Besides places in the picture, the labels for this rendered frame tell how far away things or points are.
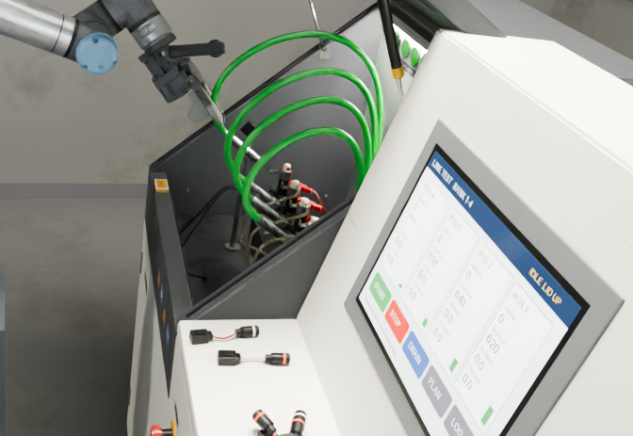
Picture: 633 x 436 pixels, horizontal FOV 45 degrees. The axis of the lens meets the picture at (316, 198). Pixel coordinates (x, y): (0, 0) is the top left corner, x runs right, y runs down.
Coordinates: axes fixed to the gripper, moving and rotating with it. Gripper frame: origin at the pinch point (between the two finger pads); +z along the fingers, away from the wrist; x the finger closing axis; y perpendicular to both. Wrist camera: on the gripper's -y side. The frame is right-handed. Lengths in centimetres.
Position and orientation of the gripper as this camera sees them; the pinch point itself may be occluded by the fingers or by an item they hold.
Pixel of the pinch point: (222, 117)
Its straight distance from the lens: 162.9
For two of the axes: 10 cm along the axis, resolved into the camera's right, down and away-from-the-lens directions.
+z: 5.5, 8.1, 1.9
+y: -8.4, 5.3, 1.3
